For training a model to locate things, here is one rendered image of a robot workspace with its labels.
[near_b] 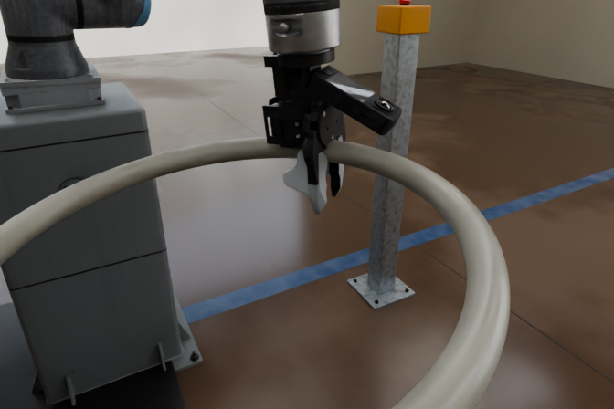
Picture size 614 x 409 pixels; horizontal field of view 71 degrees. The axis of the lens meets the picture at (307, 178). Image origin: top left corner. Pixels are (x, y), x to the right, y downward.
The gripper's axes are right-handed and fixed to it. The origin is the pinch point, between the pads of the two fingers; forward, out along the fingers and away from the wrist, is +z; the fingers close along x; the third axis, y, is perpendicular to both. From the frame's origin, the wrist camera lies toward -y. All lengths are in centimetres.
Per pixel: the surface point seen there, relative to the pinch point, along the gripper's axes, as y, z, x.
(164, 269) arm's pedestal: 68, 47, -23
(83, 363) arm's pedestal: 84, 69, 1
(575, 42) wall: -57, 79, -625
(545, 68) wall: -27, 116, -642
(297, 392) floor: 29, 86, -27
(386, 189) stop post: 20, 43, -84
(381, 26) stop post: 23, -12, -90
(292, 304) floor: 50, 87, -62
